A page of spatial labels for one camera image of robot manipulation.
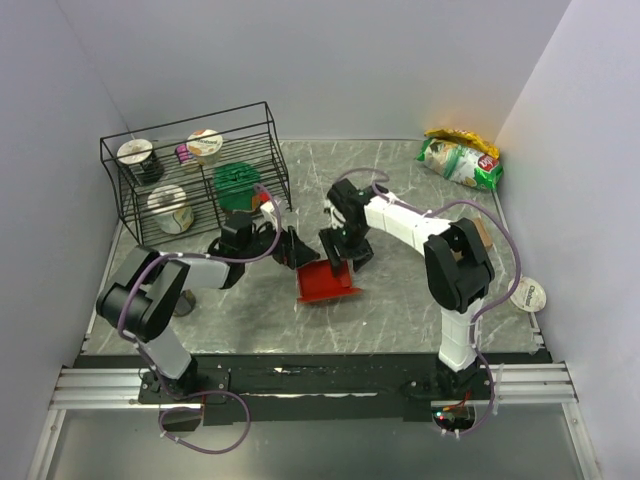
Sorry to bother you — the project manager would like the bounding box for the yellow chips bag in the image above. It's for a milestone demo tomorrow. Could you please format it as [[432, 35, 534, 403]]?
[[424, 128, 500, 159]]

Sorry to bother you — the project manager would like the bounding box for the black wire rack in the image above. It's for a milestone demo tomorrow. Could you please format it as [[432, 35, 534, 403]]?
[[100, 101, 292, 246]]

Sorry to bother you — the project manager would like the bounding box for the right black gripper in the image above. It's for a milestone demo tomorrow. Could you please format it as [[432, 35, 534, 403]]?
[[319, 221, 376, 276]]

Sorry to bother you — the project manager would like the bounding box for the white yogurt cup orange label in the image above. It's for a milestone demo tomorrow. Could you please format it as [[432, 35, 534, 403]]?
[[186, 129, 224, 166]]

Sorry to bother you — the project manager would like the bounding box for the foil lid dark cup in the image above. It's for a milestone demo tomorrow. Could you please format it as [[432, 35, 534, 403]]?
[[116, 139, 163, 186]]

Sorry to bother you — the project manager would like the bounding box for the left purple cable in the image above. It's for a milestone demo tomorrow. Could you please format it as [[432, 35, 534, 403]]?
[[117, 182, 284, 455]]

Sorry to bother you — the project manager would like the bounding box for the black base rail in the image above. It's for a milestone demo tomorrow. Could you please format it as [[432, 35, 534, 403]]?
[[72, 350, 554, 427]]

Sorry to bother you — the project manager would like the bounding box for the metal tin can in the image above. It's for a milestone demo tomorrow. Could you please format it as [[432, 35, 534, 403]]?
[[173, 290, 197, 317]]

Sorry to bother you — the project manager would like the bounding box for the white cup lower shelf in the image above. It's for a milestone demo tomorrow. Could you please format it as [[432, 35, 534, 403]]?
[[147, 185, 194, 235]]

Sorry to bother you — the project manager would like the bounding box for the brown cardboard box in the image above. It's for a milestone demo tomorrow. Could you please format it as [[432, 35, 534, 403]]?
[[472, 217, 493, 251]]

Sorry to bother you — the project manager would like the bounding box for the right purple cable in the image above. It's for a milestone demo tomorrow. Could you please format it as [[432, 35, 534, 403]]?
[[335, 167, 523, 437]]

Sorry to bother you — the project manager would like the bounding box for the green chips bag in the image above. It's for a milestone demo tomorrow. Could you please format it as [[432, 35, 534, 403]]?
[[416, 137, 503, 191]]

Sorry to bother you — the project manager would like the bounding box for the small purple white cup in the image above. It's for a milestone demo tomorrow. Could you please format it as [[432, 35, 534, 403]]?
[[174, 144, 194, 164]]

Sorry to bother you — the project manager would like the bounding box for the red paper box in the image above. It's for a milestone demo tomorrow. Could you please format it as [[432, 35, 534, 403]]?
[[296, 260, 363, 304]]

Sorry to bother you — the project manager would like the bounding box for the purple cable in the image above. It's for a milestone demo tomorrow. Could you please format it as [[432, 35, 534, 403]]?
[[117, 182, 284, 455], [335, 167, 523, 437]]

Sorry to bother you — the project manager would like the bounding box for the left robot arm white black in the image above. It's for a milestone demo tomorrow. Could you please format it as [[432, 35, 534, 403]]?
[[95, 213, 320, 402]]

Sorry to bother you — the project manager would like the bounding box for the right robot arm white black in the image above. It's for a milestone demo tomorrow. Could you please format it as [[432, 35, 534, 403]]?
[[319, 178, 495, 399]]

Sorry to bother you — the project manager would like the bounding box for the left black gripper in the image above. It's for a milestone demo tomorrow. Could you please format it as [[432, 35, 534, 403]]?
[[240, 214, 320, 269]]

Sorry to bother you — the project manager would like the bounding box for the aluminium frame rail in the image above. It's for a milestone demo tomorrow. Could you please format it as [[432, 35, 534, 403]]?
[[26, 319, 603, 480]]

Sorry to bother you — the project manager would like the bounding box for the green lidded jar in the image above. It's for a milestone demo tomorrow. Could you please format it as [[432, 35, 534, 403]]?
[[213, 162, 261, 214]]

